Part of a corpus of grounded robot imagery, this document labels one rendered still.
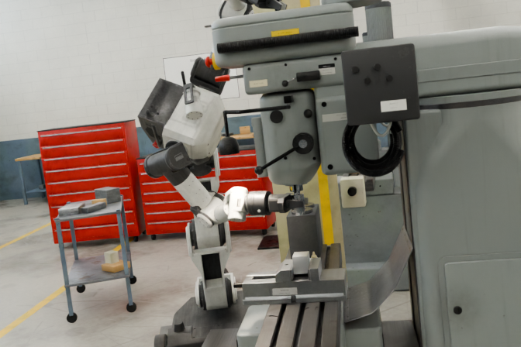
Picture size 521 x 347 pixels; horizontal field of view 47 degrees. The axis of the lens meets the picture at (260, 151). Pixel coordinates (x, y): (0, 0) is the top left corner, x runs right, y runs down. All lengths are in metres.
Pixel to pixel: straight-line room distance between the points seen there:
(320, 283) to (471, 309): 0.47
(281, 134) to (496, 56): 0.71
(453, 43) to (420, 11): 9.23
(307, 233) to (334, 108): 0.69
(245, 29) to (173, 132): 0.61
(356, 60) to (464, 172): 0.51
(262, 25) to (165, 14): 9.71
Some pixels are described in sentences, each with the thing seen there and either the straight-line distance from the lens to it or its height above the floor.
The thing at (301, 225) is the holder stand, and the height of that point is 1.08.
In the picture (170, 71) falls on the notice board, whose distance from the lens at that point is 11.54.
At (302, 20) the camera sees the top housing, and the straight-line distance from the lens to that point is 1.93.
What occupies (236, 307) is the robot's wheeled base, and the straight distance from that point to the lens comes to 3.10.
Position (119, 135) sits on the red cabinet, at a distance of 7.16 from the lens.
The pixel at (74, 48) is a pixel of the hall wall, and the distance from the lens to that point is 12.24.
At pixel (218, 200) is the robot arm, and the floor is 1.22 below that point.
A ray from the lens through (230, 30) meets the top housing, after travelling 1.96.
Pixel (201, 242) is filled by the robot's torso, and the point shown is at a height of 0.99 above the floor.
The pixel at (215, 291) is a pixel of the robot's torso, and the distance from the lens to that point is 2.90.
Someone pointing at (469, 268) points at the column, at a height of 1.03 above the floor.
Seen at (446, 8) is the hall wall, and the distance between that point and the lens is 11.25.
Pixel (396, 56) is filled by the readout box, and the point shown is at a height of 1.69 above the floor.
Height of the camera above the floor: 1.64
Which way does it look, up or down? 6 degrees down
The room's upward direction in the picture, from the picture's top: 6 degrees counter-clockwise
